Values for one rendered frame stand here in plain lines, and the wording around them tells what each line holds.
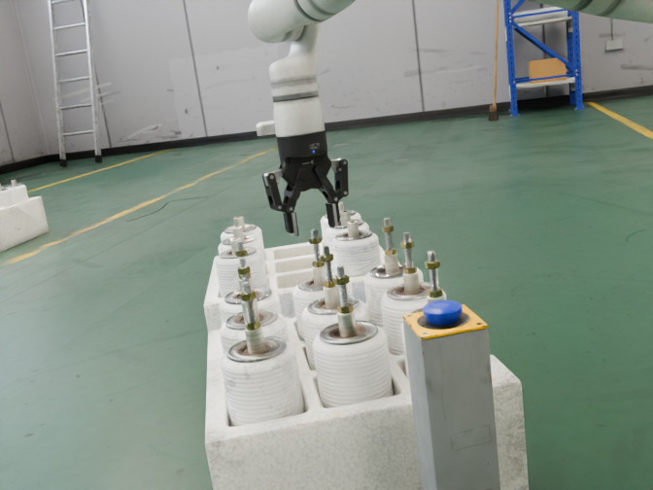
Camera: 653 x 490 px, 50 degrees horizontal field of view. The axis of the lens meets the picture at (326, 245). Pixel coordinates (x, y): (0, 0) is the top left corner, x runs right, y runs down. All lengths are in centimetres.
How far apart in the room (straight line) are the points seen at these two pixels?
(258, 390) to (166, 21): 729
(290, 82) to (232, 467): 53
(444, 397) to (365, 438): 18
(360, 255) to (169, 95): 676
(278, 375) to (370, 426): 13
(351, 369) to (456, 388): 18
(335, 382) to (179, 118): 722
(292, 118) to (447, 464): 54
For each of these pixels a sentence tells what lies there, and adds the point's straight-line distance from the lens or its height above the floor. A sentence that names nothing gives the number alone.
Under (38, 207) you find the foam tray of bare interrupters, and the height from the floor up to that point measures 13.
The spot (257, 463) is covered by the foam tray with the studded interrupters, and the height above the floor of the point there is 14.
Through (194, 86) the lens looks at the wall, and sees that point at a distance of 790.
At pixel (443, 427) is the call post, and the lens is 74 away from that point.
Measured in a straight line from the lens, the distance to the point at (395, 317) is 100.
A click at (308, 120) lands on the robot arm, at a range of 104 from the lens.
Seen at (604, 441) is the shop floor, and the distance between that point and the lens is 114.
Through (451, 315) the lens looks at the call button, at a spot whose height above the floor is 33.
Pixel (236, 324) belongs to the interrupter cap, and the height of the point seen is 25.
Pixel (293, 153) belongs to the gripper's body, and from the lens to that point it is 104.
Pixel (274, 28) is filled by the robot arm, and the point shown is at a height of 64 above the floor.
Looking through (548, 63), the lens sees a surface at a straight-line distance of 676.
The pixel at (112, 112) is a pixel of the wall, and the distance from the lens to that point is 838.
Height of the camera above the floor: 57
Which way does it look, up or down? 14 degrees down
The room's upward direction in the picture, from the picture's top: 8 degrees counter-clockwise
